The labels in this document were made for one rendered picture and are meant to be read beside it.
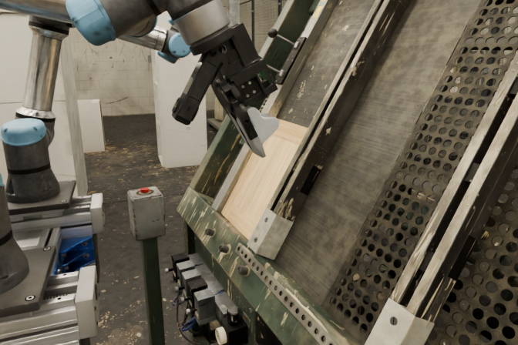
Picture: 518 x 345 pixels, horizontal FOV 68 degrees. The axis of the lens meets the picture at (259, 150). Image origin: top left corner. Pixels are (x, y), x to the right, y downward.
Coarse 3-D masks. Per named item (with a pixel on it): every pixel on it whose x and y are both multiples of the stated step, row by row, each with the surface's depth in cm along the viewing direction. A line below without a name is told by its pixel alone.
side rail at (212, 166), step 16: (288, 0) 168; (304, 0) 167; (288, 16) 165; (304, 16) 169; (288, 32) 167; (272, 48) 165; (288, 48) 169; (272, 64) 167; (224, 128) 164; (224, 144) 165; (208, 160) 163; (224, 160) 167; (208, 176) 165; (224, 176) 168; (208, 192) 166
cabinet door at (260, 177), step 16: (288, 128) 133; (304, 128) 125; (272, 144) 137; (288, 144) 129; (256, 160) 140; (272, 160) 132; (288, 160) 125; (240, 176) 143; (256, 176) 136; (272, 176) 129; (240, 192) 139; (256, 192) 132; (272, 192) 125; (224, 208) 143; (240, 208) 135; (256, 208) 128; (240, 224) 131; (256, 224) 124
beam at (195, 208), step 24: (192, 192) 162; (192, 216) 153; (216, 216) 139; (216, 240) 132; (240, 240) 121; (240, 264) 116; (264, 264) 108; (240, 288) 112; (264, 288) 104; (288, 288) 97; (264, 312) 100; (288, 312) 94; (312, 312) 88; (288, 336) 91; (336, 336) 81
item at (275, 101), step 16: (336, 0) 146; (320, 16) 144; (304, 32) 147; (320, 32) 146; (304, 48) 144; (288, 80) 144; (272, 96) 146; (272, 112) 144; (240, 160) 144; (224, 192) 144
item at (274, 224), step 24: (384, 0) 115; (408, 0) 114; (384, 24) 112; (360, 48) 112; (384, 48) 114; (360, 72) 112; (336, 96) 111; (312, 120) 115; (336, 120) 112; (312, 144) 110; (288, 168) 114; (312, 168) 112; (288, 192) 110; (264, 216) 113; (288, 216) 112; (264, 240) 110
